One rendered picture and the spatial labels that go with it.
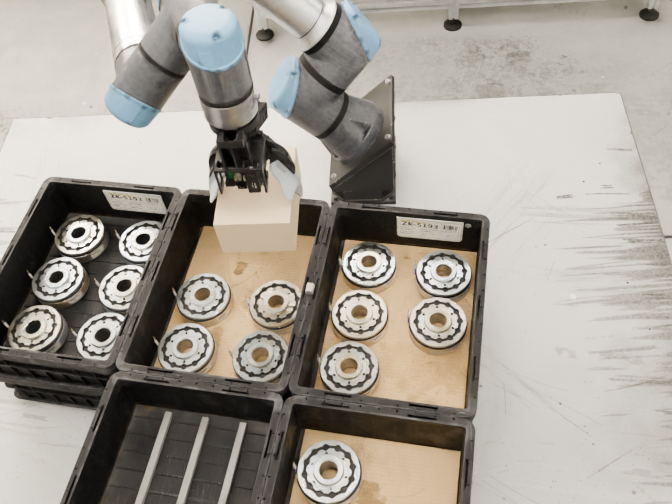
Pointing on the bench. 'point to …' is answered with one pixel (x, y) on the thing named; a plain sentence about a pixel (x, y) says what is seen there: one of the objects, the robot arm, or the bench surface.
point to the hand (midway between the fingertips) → (258, 193)
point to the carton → (258, 217)
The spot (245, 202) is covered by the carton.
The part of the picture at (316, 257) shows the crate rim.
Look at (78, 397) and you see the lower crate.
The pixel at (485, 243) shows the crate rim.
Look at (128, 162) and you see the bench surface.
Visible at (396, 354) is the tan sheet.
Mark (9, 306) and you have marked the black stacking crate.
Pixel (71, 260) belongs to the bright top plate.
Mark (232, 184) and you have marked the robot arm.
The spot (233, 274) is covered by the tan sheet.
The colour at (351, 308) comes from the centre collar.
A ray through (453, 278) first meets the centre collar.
